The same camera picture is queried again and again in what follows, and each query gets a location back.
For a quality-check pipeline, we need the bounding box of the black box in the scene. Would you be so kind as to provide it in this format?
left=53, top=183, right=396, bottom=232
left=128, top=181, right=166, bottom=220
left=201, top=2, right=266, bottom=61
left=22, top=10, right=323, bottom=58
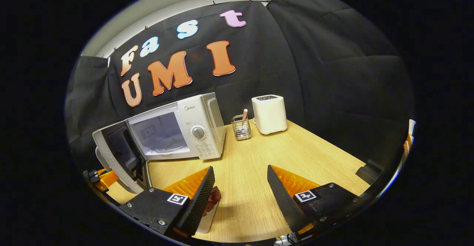
left=355, top=160, right=385, bottom=182

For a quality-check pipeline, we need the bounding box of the white plate of red meat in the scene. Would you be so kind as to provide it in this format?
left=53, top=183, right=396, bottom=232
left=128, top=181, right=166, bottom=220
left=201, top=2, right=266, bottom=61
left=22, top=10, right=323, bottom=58
left=196, top=186, right=222, bottom=234

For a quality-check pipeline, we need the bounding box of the white toaster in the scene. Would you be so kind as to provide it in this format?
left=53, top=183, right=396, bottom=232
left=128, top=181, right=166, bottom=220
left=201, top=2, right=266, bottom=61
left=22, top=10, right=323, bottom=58
left=251, top=94, right=288, bottom=135

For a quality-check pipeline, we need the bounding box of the metal wire pen holder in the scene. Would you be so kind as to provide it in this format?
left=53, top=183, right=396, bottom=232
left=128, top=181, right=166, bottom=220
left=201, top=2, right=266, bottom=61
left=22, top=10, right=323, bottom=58
left=231, top=114, right=252, bottom=141

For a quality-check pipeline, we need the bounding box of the black backdrop cloth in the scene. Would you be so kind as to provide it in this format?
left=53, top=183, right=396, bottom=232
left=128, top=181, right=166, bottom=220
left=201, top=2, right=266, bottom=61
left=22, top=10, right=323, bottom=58
left=65, top=0, right=415, bottom=172

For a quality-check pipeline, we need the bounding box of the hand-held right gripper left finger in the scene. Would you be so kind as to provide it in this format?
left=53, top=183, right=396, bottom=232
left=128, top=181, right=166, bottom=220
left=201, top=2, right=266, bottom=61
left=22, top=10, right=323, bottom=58
left=118, top=166, right=216, bottom=239

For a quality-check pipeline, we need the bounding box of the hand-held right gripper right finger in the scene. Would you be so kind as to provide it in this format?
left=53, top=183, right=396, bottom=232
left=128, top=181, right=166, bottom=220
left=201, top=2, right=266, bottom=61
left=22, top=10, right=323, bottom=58
left=267, top=165, right=371, bottom=237

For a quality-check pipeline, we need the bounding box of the white microwave oven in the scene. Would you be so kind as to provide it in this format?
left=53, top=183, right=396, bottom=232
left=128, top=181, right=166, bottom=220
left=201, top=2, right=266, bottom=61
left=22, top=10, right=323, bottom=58
left=92, top=92, right=226, bottom=195

